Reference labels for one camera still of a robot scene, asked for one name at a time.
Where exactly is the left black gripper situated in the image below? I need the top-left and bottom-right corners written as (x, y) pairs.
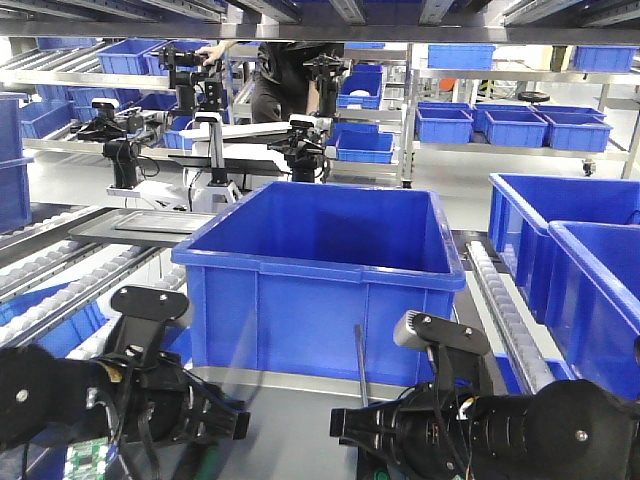
top-left (99, 350), bottom-right (250, 445)

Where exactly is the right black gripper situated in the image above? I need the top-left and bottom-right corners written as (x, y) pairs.
top-left (329, 382), bottom-right (477, 479)

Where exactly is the green-handled screwdriver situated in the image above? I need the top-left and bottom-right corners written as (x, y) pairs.
top-left (173, 313), bottom-right (257, 479)
top-left (354, 324), bottom-right (391, 480)

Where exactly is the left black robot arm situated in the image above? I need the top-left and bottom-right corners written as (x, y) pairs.
top-left (1, 344), bottom-right (250, 450)

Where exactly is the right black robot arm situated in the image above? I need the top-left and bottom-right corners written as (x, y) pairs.
top-left (329, 380), bottom-right (639, 479)

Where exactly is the person's hand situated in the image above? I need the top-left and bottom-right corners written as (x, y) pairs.
top-left (196, 42), bottom-right (226, 66)

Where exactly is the large blue plastic bin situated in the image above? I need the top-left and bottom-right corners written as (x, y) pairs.
top-left (172, 182), bottom-right (466, 386)

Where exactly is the blue bin at right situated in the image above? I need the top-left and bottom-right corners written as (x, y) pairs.
top-left (488, 173), bottom-right (639, 400)

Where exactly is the person in black clothes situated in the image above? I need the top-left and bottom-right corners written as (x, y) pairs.
top-left (250, 41), bottom-right (344, 124)

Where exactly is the metal storage shelf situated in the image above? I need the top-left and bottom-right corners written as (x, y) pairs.
top-left (0, 0), bottom-right (640, 181)

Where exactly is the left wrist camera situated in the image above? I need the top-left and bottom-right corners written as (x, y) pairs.
top-left (103, 285), bottom-right (190, 369)

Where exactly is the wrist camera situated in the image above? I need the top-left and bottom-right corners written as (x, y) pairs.
top-left (103, 285), bottom-right (190, 369)
top-left (393, 310), bottom-right (494, 396)

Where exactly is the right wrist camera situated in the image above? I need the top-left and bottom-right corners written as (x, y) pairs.
top-left (393, 310), bottom-right (494, 396)

